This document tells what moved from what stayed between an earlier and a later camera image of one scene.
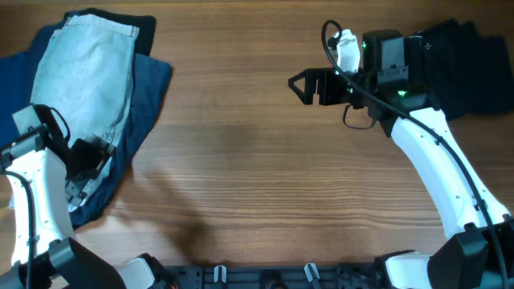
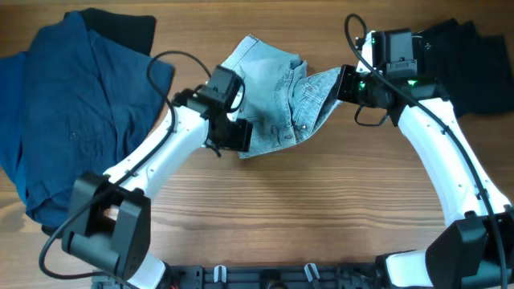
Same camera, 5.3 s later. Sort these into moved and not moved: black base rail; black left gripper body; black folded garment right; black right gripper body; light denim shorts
Moved: light denim shorts; black left gripper body
Not moved: black base rail; black folded garment right; black right gripper body
